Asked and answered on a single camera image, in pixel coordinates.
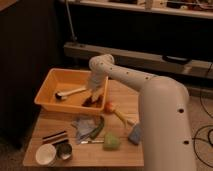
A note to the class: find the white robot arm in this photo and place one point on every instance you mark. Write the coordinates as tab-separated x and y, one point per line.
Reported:
163	115

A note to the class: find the yellow plastic bin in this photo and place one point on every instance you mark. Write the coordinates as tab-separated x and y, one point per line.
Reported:
62	80

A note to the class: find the striped black brown block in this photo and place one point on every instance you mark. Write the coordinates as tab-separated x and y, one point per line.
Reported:
55	138

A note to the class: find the white bowl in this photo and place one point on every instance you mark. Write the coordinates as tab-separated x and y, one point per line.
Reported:
45	155

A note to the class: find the blue sponge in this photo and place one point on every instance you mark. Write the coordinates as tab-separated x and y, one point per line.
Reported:
135	135

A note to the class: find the small metal knife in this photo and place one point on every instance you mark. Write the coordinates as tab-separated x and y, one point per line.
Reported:
92	142

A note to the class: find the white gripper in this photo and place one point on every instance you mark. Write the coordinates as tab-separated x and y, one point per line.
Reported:
95	82

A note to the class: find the metal cup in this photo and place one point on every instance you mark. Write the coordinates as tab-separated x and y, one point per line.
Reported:
64	151

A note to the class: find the grey blue cloth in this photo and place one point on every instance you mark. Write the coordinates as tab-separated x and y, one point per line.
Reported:
84	127

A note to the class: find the green pepper toy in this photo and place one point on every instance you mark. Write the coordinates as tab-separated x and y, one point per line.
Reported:
98	129

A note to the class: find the upper wooden shelf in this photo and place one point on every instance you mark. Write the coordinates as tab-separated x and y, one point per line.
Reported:
141	8

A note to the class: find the metal shelf rail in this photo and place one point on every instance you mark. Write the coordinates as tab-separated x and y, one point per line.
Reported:
138	59

